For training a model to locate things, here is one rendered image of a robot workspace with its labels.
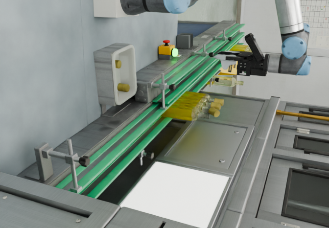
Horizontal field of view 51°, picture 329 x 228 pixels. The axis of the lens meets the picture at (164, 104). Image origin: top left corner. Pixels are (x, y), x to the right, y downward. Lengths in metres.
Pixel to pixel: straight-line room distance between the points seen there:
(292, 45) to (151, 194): 0.71
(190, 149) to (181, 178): 0.23
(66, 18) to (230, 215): 0.86
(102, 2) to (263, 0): 6.18
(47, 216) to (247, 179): 0.87
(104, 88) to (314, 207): 0.90
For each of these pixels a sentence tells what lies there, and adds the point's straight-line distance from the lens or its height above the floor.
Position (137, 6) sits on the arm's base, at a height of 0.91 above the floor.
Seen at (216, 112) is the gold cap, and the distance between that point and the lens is 1.59.
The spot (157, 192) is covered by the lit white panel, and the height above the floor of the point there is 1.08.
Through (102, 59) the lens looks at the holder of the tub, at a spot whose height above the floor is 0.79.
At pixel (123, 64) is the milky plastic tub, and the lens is 1.51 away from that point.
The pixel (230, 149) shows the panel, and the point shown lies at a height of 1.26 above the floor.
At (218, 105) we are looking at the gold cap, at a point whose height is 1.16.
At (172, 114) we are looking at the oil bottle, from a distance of 1.61.
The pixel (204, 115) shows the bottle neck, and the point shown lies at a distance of 1.57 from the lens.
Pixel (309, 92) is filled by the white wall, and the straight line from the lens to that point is 7.71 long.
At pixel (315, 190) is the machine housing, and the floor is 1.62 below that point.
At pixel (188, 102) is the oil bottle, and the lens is 1.65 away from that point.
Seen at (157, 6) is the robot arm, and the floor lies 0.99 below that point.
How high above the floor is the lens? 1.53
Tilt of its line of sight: 22 degrees down
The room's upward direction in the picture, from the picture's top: 98 degrees clockwise
